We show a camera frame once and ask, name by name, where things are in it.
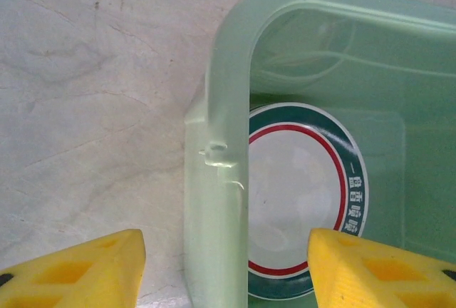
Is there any green translucent plastic bin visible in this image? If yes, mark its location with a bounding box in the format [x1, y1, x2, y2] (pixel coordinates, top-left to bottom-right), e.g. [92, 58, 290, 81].
[183, 0, 456, 308]

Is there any green red ringed white plate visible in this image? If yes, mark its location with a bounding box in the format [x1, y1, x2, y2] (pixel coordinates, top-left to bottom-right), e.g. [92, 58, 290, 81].
[245, 102, 370, 300]

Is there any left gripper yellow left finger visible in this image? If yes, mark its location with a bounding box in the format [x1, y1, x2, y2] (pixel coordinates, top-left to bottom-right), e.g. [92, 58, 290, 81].
[0, 228, 147, 308]

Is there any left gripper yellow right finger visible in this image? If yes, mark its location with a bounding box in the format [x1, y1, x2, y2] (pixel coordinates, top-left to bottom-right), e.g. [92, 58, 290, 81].
[307, 227, 456, 308]

